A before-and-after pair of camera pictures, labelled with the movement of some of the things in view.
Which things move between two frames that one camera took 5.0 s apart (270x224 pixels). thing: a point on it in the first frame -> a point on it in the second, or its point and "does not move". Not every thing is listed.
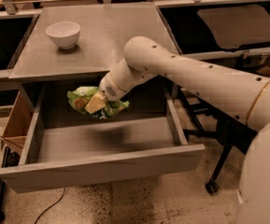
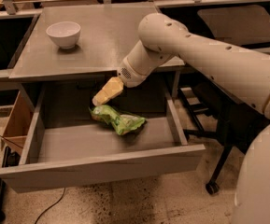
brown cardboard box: (16, 132) does not move
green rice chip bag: (78, 98) -> (122, 123)
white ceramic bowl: (65, 34) does not move
